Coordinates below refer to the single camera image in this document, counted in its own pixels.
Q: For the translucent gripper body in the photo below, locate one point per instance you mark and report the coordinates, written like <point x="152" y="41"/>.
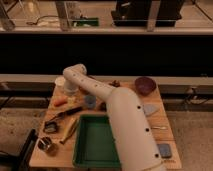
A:
<point x="71" y="96"/>

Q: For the orange pepper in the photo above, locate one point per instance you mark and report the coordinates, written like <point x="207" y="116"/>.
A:
<point x="60" y="101"/>

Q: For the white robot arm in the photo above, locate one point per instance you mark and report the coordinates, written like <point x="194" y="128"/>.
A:
<point x="135" y="144"/>

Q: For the green plastic tray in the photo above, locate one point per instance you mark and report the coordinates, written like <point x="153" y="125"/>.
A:
<point x="94" y="146"/>

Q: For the blue cup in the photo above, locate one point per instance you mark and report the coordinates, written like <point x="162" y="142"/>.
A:
<point x="90" y="101"/>

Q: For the black rectangular block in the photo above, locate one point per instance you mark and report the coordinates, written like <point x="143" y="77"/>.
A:
<point x="103" y="106"/>

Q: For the yellow corn cob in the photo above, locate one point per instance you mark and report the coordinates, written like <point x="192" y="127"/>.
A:
<point x="68" y="131"/>

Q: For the small black metal tin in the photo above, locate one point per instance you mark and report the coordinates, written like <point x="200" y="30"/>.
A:
<point x="50" y="127"/>

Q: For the wooden board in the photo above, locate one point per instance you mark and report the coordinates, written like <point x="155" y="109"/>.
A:
<point x="63" y="156"/>

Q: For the small steel cup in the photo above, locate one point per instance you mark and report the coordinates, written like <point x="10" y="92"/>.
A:
<point x="45" y="144"/>

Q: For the purple bowl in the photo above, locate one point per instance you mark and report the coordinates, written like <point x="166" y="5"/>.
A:
<point x="145" y="85"/>

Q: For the light blue cloth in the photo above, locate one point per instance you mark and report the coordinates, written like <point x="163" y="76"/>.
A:
<point x="150" y="109"/>

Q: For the small silver utensil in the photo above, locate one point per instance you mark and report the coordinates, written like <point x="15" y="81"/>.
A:
<point x="159" y="128"/>

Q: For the blue sponge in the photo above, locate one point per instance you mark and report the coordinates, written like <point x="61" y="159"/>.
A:
<point x="165" y="150"/>

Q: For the black handled tool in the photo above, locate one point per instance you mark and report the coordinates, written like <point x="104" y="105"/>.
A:
<point x="67" y="113"/>

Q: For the black chair frame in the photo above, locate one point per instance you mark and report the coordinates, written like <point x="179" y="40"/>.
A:
<point x="15" y="161"/>

